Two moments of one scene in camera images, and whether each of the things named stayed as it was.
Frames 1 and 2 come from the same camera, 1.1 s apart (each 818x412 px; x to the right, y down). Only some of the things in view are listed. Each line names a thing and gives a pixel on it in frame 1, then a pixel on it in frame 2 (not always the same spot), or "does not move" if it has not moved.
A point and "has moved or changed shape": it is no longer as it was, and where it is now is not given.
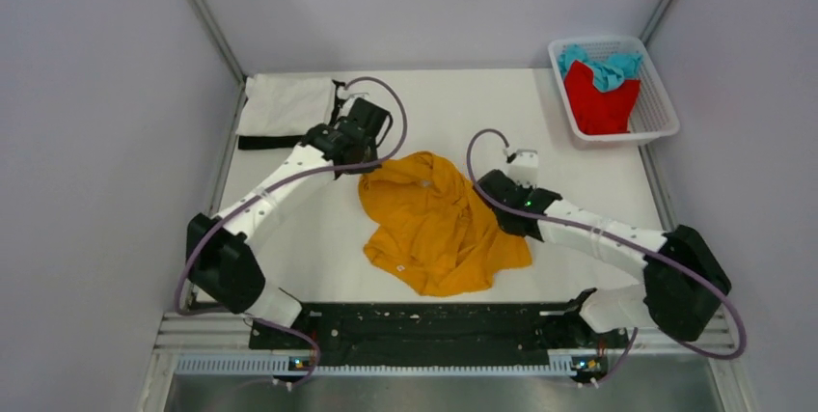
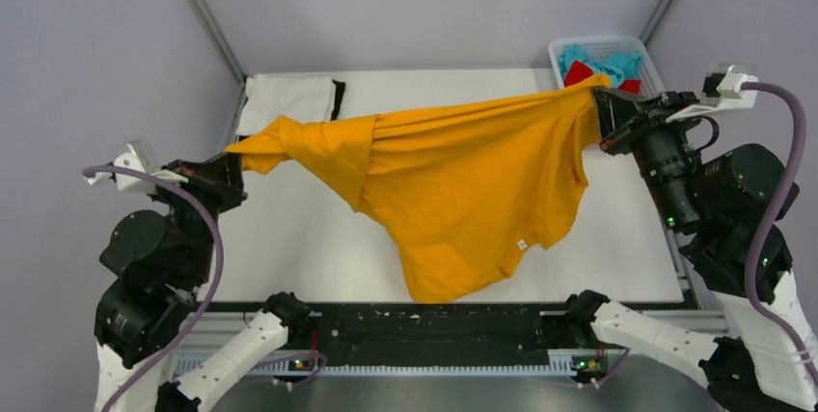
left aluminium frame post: (205, 9) does not move
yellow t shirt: (430, 227) has moved or changed shape
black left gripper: (373, 153) → (221, 175)
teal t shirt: (608, 73) does not move
